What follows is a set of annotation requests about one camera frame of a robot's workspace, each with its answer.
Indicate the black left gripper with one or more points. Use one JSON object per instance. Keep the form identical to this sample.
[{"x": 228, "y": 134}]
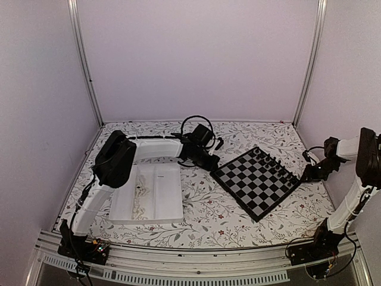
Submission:
[{"x": 213, "y": 166}]

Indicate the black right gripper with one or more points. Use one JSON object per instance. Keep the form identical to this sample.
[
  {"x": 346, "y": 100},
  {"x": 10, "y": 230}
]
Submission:
[{"x": 311, "y": 176}]

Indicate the black white chessboard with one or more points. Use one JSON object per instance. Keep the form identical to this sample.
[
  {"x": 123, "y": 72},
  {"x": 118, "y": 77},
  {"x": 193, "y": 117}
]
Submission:
[{"x": 257, "y": 182}]

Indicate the white plastic tray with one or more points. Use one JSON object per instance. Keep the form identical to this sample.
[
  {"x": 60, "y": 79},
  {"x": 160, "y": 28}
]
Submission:
[{"x": 166, "y": 207}]

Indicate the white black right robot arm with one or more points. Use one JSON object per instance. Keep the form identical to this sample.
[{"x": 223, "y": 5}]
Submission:
[{"x": 364, "y": 149}]

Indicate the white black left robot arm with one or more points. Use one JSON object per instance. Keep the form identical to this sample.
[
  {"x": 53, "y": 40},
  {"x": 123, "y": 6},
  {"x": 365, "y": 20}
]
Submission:
[{"x": 112, "y": 169}]

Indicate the floral patterned table mat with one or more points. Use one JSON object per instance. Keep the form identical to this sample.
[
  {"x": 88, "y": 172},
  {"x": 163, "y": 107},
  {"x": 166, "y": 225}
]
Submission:
[{"x": 213, "y": 219}]

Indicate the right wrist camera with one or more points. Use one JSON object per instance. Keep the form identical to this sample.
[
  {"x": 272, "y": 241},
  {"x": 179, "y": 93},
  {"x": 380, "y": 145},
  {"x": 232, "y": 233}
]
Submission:
[{"x": 308, "y": 158}]

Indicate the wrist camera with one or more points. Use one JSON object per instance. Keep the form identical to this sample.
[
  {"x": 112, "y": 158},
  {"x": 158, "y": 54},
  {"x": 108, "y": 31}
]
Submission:
[
  {"x": 308, "y": 158},
  {"x": 217, "y": 145}
]

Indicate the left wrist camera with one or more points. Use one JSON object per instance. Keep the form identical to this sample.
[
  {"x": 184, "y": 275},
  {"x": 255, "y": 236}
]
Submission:
[{"x": 217, "y": 145}]

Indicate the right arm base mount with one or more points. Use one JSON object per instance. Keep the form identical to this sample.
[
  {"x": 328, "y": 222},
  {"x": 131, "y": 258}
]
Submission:
[{"x": 323, "y": 246}]

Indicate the aluminium front rail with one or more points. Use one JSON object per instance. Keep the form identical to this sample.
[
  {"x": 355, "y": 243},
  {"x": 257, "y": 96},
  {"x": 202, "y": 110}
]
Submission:
[{"x": 138, "y": 265}]

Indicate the right aluminium frame post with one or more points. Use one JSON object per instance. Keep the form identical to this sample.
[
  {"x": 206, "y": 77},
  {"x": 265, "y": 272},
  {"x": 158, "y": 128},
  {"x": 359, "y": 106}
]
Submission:
[{"x": 312, "y": 58}]

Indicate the aluminium frame post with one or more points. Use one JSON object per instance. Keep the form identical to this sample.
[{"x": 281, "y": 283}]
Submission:
[
  {"x": 80, "y": 45},
  {"x": 312, "y": 58}
]

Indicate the left aluminium frame post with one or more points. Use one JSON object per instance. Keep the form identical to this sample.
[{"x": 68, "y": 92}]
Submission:
[{"x": 80, "y": 45}]

